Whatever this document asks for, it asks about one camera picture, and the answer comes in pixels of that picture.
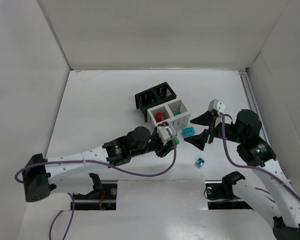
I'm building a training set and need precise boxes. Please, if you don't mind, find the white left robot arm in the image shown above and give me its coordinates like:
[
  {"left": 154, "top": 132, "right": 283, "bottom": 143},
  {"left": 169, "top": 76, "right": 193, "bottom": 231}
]
[{"left": 15, "top": 122, "right": 176, "bottom": 203}]

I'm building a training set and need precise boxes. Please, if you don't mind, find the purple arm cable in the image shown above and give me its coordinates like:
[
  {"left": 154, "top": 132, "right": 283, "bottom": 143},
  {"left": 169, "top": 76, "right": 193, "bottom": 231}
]
[
  {"left": 14, "top": 126, "right": 178, "bottom": 240},
  {"left": 219, "top": 112, "right": 300, "bottom": 211}
]

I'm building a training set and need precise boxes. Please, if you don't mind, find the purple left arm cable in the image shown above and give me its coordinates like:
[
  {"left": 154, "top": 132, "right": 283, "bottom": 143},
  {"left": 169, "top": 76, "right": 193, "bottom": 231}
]
[{"left": 14, "top": 126, "right": 178, "bottom": 240}]

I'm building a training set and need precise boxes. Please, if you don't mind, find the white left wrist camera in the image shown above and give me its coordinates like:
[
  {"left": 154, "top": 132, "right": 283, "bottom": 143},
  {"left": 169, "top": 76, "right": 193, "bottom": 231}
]
[{"left": 157, "top": 121, "right": 177, "bottom": 146}]

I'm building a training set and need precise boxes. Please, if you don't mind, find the green rounded lego block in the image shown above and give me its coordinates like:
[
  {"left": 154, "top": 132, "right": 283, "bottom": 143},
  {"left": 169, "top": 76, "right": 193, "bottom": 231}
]
[{"left": 174, "top": 136, "right": 180, "bottom": 146}]

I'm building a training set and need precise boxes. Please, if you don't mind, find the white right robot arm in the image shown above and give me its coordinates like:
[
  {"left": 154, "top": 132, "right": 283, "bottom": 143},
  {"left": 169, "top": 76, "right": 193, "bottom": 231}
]
[{"left": 184, "top": 109, "right": 300, "bottom": 240}]

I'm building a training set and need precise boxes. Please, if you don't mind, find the red lego block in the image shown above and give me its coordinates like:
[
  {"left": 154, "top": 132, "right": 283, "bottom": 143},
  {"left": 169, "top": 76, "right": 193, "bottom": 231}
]
[{"left": 156, "top": 112, "right": 164, "bottom": 123}]

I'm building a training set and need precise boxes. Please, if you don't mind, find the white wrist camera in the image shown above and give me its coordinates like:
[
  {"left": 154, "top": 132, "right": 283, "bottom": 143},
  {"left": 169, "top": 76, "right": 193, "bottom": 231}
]
[
  {"left": 208, "top": 99, "right": 226, "bottom": 117},
  {"left": 157, "top": 121, "right": 177, "bottom": 146}
]

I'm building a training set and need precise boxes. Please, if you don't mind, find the black two-slot container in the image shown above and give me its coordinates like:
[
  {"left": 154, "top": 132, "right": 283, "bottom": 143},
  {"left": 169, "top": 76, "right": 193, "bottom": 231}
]
[{"left": 135, "top": 82, "right": 177, "bottom": 123}]

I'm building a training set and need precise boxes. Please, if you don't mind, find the white two-slot container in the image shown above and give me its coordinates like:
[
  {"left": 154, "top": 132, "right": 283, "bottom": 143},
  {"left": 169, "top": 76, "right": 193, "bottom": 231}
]
[{"left": 147, "top": 99, "right": 191, "bottom": 132}]

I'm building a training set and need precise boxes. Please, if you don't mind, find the green lego brick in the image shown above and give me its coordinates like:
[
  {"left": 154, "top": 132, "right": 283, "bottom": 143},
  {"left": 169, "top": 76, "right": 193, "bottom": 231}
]
[{"left": 173, "top": 110, "right": 181, "bottom": 116}]

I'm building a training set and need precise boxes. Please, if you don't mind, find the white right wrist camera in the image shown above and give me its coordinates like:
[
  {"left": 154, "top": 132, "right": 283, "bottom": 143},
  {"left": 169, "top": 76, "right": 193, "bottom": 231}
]
[{"left": 208, "top": 99, "right": 226, "bottom": 117}]

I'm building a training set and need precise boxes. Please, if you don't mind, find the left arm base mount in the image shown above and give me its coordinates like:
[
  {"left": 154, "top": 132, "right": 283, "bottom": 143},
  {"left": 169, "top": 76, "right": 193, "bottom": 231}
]
[{"left": 70, "top": 180, "right": 118, "bottom": 211}]

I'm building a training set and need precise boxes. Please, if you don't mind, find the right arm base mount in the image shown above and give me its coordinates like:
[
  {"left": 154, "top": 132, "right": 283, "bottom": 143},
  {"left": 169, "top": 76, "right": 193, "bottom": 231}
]
[{"left": 204, "top": 180, "right": 253, "bottom": 210}]

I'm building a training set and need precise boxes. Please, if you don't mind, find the small teal square lego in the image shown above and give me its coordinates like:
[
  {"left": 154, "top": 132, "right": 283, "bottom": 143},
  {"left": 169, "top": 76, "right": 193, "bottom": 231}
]
[{"left": 195, "top": 157, "right": 205, "bottom": 168}]

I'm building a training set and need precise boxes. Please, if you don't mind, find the teal lego brick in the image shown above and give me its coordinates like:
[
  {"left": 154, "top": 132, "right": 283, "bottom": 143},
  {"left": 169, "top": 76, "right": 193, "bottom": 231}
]
[{"left": 182, "top": 127, "right": 195, "bottom": 138}]

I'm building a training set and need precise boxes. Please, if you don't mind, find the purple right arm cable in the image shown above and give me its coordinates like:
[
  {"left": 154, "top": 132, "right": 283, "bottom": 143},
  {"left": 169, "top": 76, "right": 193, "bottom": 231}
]
[{"left": 219, "top": 112, "right": 300, "bottom": 211}]

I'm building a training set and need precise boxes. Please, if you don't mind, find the aluminium rail right edge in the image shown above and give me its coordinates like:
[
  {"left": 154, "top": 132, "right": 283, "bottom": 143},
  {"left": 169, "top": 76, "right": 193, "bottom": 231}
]
[{"left": 239, "top": 69, "right": 270, "bottom": 143}]

